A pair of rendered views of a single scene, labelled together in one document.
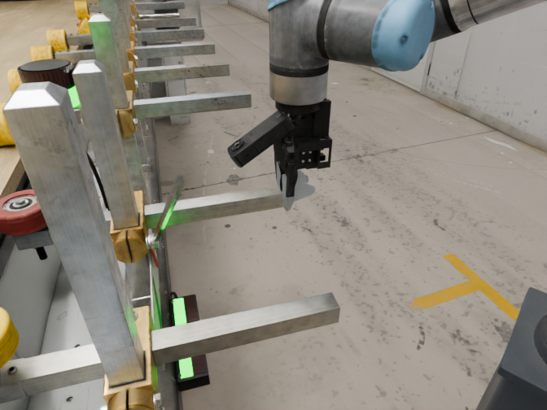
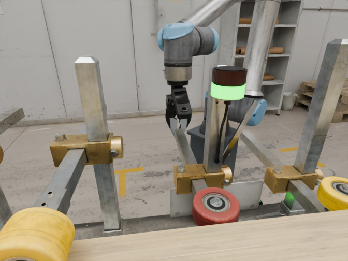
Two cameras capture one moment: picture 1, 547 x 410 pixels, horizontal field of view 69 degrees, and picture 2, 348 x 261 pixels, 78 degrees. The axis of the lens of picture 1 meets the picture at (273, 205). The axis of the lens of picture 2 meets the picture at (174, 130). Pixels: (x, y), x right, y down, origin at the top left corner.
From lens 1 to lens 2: 0.86 m
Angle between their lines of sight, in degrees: 70
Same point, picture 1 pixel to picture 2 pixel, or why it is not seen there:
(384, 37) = (216, 41)
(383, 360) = not seen: hidden behind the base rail
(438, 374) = (160, 201)
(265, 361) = not seen: outside the picture
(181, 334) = (276, 161)
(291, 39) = (191, 48)
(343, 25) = (207, 39)
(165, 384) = (265, 206)
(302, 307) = (250, 136)
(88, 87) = not seen: hidden behind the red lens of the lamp
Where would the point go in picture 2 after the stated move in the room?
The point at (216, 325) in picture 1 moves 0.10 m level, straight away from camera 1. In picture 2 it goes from (267, 153) to (235, 154)
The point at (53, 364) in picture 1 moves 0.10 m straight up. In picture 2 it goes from (312, 196) to (325, 158)
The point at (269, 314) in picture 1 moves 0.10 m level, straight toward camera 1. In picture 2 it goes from (256, 142) to (288, 144)
